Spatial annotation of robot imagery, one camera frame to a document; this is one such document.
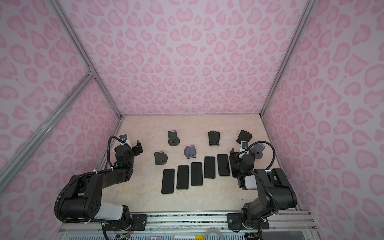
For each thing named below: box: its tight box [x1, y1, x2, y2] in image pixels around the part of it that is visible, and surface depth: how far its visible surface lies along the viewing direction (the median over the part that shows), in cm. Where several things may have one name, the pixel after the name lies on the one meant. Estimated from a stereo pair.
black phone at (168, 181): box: [161, 168, 175, 194], surface depth 88 cm
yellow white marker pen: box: [172, 235, 204, 240], surface depth 71 cm
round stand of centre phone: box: [184, 145, 197, 159], surface depth 97 cm
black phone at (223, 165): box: [217, 154, 231, 176], surface depth 98 cm
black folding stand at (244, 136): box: [236, 129, 253, 144], surface depth 103 cm
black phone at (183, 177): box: [176, 165, 189, 190], surface depth 90 cm
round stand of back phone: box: [167, 130, 180, 147], surface depth 100 cm
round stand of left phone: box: [154, 151, 168, 166], surface depth 94 cm
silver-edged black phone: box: [190, 162, 203, 186], surface depth 91 cm
